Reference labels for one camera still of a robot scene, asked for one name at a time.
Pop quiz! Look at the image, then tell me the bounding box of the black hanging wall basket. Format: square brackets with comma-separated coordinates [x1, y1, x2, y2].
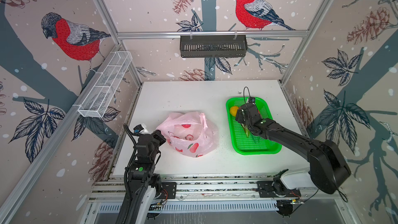
[180, 35, 248, 58]

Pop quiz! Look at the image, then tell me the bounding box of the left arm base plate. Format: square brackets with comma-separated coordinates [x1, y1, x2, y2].
[155, 182, 177, 200]

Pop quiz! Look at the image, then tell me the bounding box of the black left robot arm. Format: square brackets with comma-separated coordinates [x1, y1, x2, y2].
[116, 130, 166, 224]

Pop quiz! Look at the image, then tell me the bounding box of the pink plastic bag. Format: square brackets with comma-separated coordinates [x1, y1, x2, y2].
[157, 112, 219, 158]

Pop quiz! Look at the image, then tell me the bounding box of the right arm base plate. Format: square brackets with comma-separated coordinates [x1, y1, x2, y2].
[257, 180, 301, 198]

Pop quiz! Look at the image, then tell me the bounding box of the yellow orange fruit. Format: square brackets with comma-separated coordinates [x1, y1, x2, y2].
[229, 106, 239, 117]

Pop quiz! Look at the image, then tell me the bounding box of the white wire mesh shelf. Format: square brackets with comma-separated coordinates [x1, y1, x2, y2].
[78, 51, 132, 118]

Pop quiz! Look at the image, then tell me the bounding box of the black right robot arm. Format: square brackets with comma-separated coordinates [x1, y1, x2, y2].
[235, 102, 351, 195]

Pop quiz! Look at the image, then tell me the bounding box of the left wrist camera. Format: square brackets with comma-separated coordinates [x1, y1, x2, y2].
[134, 124, 149, 134]

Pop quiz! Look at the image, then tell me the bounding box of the green plastic basket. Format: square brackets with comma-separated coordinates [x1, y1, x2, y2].
[226, 97, 282, 155]

